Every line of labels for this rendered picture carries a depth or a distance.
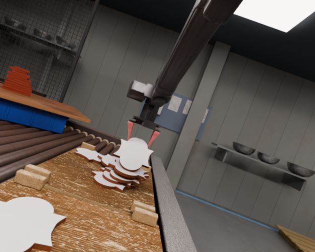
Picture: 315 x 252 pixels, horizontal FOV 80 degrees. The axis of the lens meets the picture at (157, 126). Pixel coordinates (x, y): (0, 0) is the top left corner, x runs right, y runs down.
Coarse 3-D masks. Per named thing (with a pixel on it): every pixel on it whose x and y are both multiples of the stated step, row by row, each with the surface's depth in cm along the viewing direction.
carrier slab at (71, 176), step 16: (48, 160) 58; (64, 160) 62; (80, 160) 68; (64, 176) 51; (80, 176) 55; (64, 192) 44; (80, 192) 46; (96, 192) 49; (112, 192) 53; (128, 192) 57; (144, 192) 61; (112, 208) 45; (128, 208) 47
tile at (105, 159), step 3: (99, 156) 74; (102, 156) 74; (105, 156) 76; (108, 156) 78; (111, 156) 80; (114, 156) 82; (102, 159) 71; (105, 159) 73; (108, 159) 75; (111, 159) 76; (114, 159) 78; (102, 162) 70; (105, 162) 70; (108, 162) 71; (111, 162) 73; (105, 165) 69
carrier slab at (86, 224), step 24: (0, 192) 36; (24, 192) 38; (48, 192) 41; (72, 216) 37; (96, 216) 39; (120, 216) 43; (72, 240) 31; (96, 240) 33; (120, 240) 35; (144, 240) 38
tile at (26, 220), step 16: (0, 208) 30; (16, 208) 32; (32, 208) 33; (48, 208) 35; (0, 224) 27; (16, 224) 28; (32, 224) 30; (48, 224) 31; (0, 240) 25; (16, 240) 26; (32, 240) 27; (48, 240) 28
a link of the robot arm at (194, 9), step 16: (208, 0) 28; (224, 0) 26; (240, 0) 26; (192, 16) 34; (208, 16) 29; (224, 16) 29; (192, 32) 36; (208, 32) 35; (176, 48) 41; (192, 48) 40; (176, 64) 46; (160, 80) 53; (176, 80) 52; (160, 96) 59
